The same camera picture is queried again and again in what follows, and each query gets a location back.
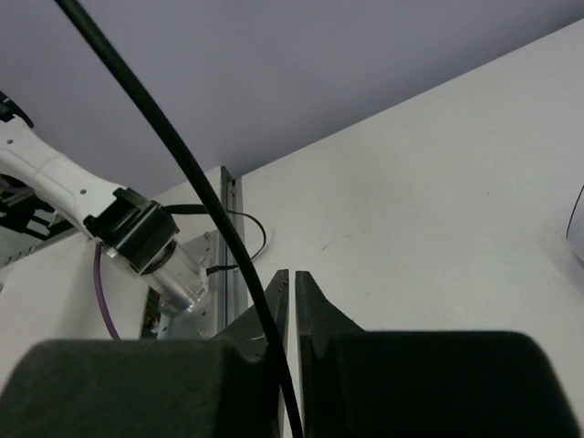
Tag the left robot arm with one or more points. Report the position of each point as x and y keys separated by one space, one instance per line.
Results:
x=138 y=234

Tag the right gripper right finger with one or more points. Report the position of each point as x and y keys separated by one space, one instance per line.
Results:
x=359 y=383

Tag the white black headphones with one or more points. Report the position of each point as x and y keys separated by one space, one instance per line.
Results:
x=575 y=229

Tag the left metal base bracket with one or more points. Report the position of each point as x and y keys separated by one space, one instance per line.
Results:
x=190 y=297

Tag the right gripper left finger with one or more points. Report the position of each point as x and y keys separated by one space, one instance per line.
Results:
x=225 y=386

